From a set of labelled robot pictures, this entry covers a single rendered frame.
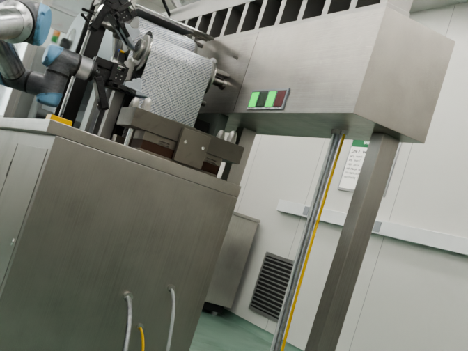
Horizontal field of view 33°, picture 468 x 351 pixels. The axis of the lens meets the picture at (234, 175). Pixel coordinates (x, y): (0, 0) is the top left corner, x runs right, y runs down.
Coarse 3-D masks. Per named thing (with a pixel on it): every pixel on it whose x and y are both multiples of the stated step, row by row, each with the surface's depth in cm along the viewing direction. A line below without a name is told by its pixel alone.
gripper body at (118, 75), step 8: (96, 56) 264; (96, 64) 263; (104, 64) 265; (112, 64) 266; (96, 72) 264; (104, 72) 265; (112, 72) 264; (120, 72) 267; (88, 80) 264; (104, 80) 266; (112, 80) 265; (120, 80) 267; (112, 88) 269
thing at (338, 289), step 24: (240, 144) 304; (384, 144) 223; (240, 168) 305; (384, 168) 224; (360, 192) 224; (360, 216) 222; (360, 240) 222; (336, 264) 223; (360, 264) 223; (336, 288) 220; (336, 312) 221; (312, 336) 223; (336, 336) 221
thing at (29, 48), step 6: (42, 0) 358; (48, 0) 358; (30, 48) 356; (24, 54) 355; (30, 54) 356; (24, 60) 355; (24, 66) 355; (12, 90) 354; (18, 90) 355; (12, 96) 354; (12, 102) 354; (6, 108) 353; (12, 108) 354; (6, 114) 354
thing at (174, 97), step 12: (144, 72) 272; (156, 72) 274; (168, 72) 276; (144, 84) 273; (156, 84) 274; (168, 84) 276; (180, 84) 278; (192, 84) 280; (156, 96) 275; (168, 96) 277; (180, 96) 278; (192, 96) 280; (156, 108) 275; (168, 108) 277; (180, 108) 279; (192, 108) 281; (180, 120) 279; (192, 120) 281
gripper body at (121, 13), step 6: (108, 0) 272; (114, 0) 273; (120, 0) 274; (126, 0) 275; (114, 6) 273; (120, 6) 272; (126, 6) 273; (132, 6) 274; (108, 12) 272; (114, 12) 272; (120, 12) 273; (126, 12) 274; (132, 12) 275; (108, 18) 277; (114, 18) 272; (120, 18) 272; (126, 18) 274; (114, 24) 275
